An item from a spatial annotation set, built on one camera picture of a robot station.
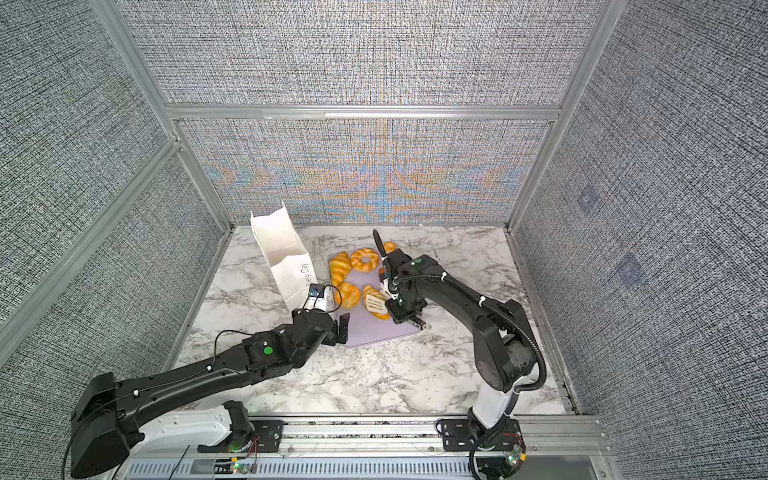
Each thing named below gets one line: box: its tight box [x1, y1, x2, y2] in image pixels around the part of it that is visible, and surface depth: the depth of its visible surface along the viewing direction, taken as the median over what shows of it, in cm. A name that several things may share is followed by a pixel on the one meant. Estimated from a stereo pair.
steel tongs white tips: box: [366, 294, 388, 315], surface depth 91 cm
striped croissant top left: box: [329, 251, 352, 288], surface depth 105 cm
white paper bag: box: [250, 201, 319, 310], surface depth 86 cm
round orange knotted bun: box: [335, 282, 361, 310], surface depth 97 cm
